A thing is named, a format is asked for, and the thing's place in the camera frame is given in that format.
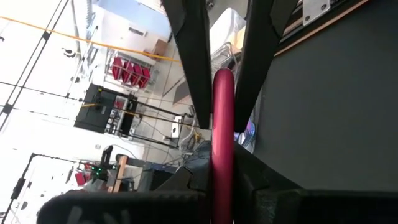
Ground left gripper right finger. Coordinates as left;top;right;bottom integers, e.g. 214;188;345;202
233;142;398;224

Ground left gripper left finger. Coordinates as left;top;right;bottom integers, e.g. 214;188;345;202
36;139;213;224

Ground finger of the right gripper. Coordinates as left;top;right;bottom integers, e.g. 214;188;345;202
161;0;213;130
234;0;300;133

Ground pink-handled silver fork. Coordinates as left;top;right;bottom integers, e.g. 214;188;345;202
210;67;236;224

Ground neighbouring wooden workstation table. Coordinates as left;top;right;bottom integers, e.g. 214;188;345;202
107;154;147;194

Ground brown cardboard box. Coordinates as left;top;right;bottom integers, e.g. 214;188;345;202
151;39;169;60

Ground white-bagged trash can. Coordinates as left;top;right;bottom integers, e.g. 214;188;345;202
208;7;247;55

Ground dark grey cabinet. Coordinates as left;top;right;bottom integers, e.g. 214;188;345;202
136;161;187;192

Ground red storage bins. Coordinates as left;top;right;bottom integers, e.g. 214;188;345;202
111;56;152;90

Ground black table mat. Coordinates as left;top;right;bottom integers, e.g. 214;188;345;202
251;0;398;192

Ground black monitor screen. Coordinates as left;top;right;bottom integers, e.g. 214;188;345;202
73;83;138;137

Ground white cable loop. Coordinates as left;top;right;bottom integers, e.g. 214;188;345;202
180;124;203;153

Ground yellow cable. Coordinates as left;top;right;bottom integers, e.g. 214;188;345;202
0;15;183;63

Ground black metal frame rig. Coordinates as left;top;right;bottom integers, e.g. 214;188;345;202
0;152;41;224

